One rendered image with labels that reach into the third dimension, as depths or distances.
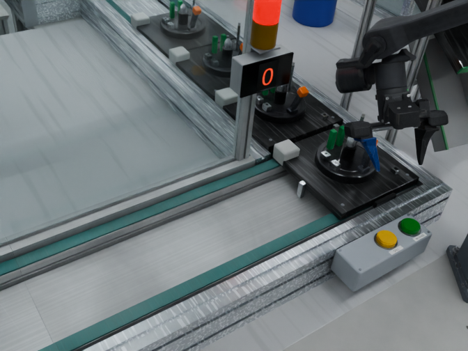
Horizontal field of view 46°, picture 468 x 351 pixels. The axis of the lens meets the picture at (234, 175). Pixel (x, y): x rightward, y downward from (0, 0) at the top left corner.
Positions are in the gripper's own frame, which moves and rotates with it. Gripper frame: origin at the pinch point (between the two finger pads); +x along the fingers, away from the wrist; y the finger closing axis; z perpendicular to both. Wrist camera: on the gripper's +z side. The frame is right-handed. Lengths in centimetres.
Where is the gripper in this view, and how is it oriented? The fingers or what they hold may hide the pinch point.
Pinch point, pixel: (398, 150)
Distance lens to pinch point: 112.2
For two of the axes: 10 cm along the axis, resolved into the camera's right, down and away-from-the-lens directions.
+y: 9.9, -1.5, 0.3
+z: 0.5, 1.5, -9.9
